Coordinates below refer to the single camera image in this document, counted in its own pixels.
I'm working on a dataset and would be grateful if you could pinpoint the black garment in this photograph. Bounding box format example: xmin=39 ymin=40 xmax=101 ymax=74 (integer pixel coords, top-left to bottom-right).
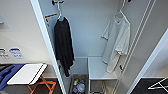
xmin=53 ymin=16 xmax=75 ymax=79

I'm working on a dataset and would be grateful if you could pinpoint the blue container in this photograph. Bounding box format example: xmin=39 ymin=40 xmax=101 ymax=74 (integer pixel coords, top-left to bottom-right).
xmin=71 ymin=86 xmax=80 ymax=94

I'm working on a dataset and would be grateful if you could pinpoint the brown cardboard box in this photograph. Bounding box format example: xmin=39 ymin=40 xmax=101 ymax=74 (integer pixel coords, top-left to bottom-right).
xmin=67 ymin=73 xmax=89 ymax=94

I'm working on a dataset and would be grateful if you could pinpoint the black clothes rail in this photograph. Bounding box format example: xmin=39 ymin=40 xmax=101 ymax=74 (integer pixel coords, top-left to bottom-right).
xmin=51 ymin=0 xmax=133 ymax=6

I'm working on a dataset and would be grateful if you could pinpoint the white clothes hanger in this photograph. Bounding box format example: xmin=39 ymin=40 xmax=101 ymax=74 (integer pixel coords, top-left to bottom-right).
xmin=114 ymin=0 xmax=130 ymax=18
xmin=54 ymin=1 xmax=68 ymax=23

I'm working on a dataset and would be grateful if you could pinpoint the white folding table top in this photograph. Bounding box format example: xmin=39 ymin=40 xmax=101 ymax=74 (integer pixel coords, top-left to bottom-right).
xmin=6 ymin=62 xmax=49 ymax=86

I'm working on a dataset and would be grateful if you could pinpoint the white wardrobe door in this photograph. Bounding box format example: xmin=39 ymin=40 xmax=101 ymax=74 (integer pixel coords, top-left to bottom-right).
xmin=124 ymin=0 xmax=168 ymax=94
xmin=29 ymin=0 xmax=68 ymax=94

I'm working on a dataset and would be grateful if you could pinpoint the white wardrobe carcass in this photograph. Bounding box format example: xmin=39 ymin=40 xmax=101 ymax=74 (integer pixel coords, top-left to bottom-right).
xmin=29 ymin=0 xmax=168 ymax=94

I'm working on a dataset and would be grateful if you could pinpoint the grey wall panel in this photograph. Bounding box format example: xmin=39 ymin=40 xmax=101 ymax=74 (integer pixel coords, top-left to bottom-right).
xmin=0 ymin=14 xmax=4 ymax=25

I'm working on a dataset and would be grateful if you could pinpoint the white wall sign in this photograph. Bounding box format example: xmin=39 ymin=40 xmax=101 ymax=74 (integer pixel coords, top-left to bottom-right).
xmin=0 ymin=47 xmax=7 ymax=61

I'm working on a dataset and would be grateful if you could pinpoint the white shirt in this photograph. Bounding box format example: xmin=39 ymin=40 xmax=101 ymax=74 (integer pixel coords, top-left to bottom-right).
xmin=101 ymin=12 xmax=132 ymax=75

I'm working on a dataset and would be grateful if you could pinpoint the orange table frame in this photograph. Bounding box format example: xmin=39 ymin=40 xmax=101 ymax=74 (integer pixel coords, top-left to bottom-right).
xmin=26 ymin=75 xmax=57 ymax=94

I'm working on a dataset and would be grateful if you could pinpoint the orange label strip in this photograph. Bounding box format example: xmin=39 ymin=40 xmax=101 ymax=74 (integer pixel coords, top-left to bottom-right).
xmin=44 ymin=12 xmax=59 ymax=19

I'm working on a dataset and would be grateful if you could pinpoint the blue wall sign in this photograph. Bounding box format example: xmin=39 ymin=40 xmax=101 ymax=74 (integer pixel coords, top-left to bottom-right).
xmin=8 ymin=47 xmax=23 ymax=61

